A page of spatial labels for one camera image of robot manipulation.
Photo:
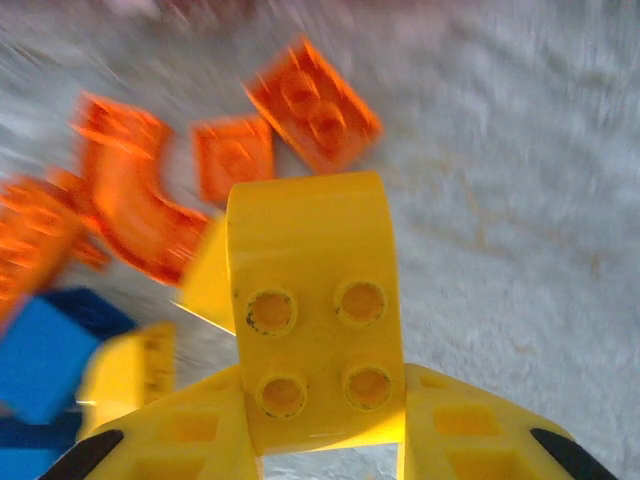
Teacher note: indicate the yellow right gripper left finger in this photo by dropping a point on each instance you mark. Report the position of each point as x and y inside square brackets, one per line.
[200, 435]

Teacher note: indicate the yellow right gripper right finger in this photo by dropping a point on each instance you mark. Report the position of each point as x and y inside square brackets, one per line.
[475, 440]

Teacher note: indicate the long orange lego plate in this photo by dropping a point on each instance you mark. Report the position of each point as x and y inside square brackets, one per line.
[30, 240]

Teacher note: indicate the yellow curved lego brick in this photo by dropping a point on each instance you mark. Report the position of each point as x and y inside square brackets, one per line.
[310, 240]

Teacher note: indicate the orange rectangular lego brick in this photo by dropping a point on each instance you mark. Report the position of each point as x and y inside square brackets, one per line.
[315, 110]

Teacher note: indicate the orange curved lego piece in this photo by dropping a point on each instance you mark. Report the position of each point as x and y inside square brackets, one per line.
[130, 200]

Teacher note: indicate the blue lego brick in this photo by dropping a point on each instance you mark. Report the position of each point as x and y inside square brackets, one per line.
[45, 350]
[25, 450]

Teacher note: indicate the small orange lego brick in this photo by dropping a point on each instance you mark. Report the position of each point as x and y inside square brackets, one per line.
[232, 160]

